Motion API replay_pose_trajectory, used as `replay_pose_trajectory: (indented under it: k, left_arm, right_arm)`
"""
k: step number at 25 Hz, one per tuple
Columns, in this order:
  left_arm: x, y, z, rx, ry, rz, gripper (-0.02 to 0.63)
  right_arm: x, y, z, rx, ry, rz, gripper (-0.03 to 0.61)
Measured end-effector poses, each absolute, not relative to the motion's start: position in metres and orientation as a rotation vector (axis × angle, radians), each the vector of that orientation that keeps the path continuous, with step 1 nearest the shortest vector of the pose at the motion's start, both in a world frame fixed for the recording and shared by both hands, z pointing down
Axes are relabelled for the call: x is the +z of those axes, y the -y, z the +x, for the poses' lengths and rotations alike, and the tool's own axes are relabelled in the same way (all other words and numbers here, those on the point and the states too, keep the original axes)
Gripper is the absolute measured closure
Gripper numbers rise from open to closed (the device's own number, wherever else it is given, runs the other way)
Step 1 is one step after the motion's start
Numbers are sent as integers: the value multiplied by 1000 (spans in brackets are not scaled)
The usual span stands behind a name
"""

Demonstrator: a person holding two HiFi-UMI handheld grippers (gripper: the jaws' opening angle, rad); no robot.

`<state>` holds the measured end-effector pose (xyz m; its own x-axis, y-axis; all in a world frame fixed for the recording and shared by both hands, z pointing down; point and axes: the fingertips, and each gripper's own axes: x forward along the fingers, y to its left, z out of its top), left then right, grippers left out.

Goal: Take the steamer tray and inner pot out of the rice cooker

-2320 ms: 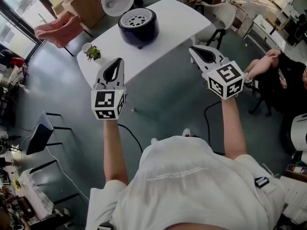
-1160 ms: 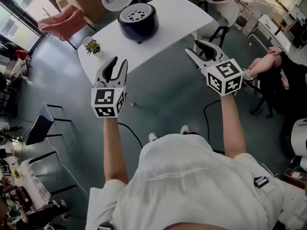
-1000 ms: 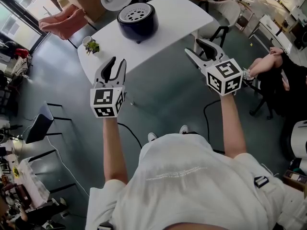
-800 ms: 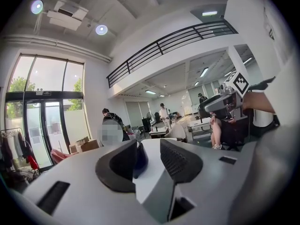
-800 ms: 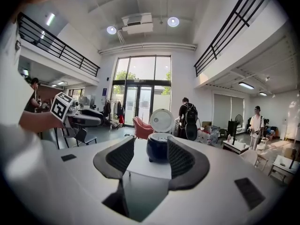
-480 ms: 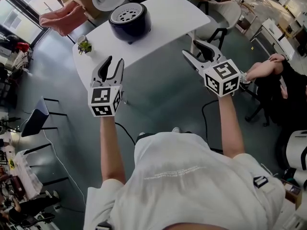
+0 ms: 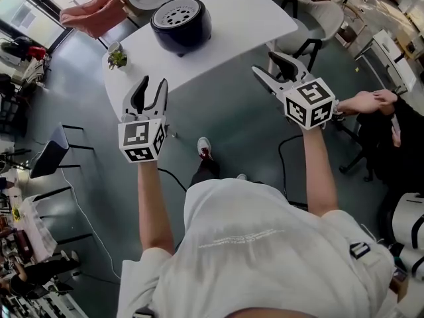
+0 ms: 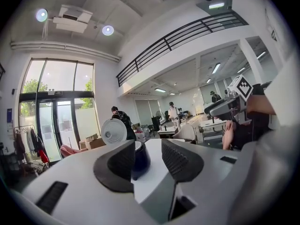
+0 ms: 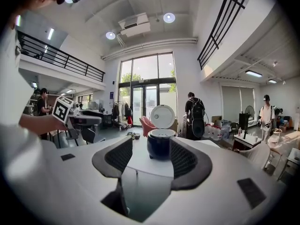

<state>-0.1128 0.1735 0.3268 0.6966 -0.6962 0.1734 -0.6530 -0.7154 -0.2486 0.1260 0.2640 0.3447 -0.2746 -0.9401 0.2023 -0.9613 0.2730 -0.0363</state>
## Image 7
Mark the small green potted plant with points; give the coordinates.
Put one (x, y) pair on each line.
(117, 60)

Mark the person's right forearm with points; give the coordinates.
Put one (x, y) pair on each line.
(319, 171)

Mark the dark blue rice cooker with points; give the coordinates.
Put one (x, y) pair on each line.
(185, 38)

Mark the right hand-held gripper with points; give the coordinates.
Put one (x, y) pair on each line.
(309, 103)

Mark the white perforated steamer tray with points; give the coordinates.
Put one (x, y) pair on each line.
(179, 13)

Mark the small white cup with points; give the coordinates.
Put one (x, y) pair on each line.
(116, 46)

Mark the person's black trouser leg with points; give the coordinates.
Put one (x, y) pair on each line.
(205, 174)

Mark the white side desk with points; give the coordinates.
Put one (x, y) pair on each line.
(395, 60)

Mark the person's white t-shirt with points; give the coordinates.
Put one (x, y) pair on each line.
(258, 250)

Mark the white machine with black trim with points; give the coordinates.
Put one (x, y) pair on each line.
(409, 230)

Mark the person's white red shoe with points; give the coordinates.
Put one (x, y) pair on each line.
(204, 147)
(242, 177)

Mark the white plastic cloth cover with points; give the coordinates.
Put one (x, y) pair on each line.
(38, 230)

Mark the pink armchair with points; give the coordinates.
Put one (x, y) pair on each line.
(92, 15)

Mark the person's left forearm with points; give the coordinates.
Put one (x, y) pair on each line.
(152, 204)

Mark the beige chair with black legs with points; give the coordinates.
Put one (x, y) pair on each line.
(318, 22)

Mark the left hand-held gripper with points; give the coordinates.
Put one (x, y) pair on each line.
(139, 136)

